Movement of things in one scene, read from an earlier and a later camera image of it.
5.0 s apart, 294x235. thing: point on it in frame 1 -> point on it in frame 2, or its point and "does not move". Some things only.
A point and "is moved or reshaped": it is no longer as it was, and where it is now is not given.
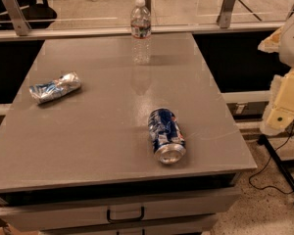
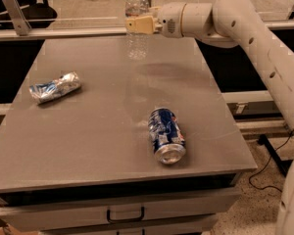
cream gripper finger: (271, 44) -> (171, 13)
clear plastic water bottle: (141, 27) is moved or reshaped
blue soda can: (167, 134) does not move
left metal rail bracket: (15, 13) does not move
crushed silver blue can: (52, 90) does not move
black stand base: (284, 170) does not move
